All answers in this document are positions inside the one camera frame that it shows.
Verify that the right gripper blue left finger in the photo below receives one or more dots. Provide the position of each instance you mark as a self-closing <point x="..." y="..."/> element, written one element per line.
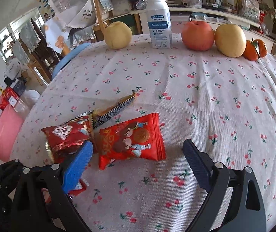
<point x="74" y="165"/>

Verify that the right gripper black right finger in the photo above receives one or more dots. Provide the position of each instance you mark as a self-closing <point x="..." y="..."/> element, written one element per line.
<point x="200" y="163"/>

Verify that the red foil candy wrapper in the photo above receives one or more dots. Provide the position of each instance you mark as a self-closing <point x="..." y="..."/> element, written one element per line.
<point x="66" y="139"/>

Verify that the gold black snack wrapper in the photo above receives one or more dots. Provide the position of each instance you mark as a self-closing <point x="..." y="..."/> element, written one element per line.
<point x="101" y="116"/>

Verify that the red cartoon cookie packet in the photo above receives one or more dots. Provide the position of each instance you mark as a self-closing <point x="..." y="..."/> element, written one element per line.
<point x="137" y="138"/>

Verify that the red white snack wrapper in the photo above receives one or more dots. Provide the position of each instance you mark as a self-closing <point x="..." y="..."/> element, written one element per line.
<point x="80" y="187"/>

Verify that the pink plastic trash bucket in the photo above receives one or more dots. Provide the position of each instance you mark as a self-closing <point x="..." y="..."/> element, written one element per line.
<point x="10" y="125"/>

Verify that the cherry print tablecloth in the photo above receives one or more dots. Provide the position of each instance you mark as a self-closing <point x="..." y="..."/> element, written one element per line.
<point x="227" y="106"/>

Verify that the grey round stool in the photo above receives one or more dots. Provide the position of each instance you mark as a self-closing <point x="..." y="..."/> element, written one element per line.
<point x="30" y="97"/>

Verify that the red gift boxes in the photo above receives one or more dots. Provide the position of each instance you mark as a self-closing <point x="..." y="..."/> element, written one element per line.
<point x="8" y="97"/>

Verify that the blue cushion edge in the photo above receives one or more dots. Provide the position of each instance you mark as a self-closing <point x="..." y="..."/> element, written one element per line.
<point x="65" y="60"/>

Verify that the dark wooden chair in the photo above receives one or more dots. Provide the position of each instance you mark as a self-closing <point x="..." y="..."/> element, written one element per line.
<point x="32" y="36"/>

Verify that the orange tangerine with leaf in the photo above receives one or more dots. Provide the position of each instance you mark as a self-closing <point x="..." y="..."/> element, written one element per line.
<point x="250" y="52"/>

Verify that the yellow pear right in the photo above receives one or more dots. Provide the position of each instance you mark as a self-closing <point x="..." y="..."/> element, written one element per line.
<point x="230" y="40"/>

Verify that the yellow pear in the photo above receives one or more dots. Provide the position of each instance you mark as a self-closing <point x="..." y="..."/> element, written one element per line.
<point x="230" y="40"/>
<point x="117" y="35"/>

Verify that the red apple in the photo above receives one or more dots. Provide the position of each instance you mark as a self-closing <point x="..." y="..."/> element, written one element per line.
<point x="197" y="35"/>

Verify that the orange tangerine rear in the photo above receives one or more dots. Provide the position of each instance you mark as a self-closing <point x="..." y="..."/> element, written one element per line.
<point x="263" y="51"/>

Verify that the dining table with cloth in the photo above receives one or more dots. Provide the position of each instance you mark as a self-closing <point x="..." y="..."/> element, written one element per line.
<point x="58" y="35"/>

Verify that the yellow pear left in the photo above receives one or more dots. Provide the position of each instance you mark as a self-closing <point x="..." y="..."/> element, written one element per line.
<point x="117" y="35"/>

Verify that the white tv cabinet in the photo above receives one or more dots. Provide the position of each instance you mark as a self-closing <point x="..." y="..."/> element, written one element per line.
<point x="234" y="19"/>

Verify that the white yogurt bottle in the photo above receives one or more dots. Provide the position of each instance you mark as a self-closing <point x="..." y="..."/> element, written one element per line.
<point x="159" y="23"/>

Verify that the white mesh food cover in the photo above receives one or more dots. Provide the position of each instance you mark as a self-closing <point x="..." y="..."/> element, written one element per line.
<point x="74" y="13"/>

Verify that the wooden dining chair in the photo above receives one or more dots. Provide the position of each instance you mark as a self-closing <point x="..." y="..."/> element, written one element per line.
<point x="102" y="7"/>

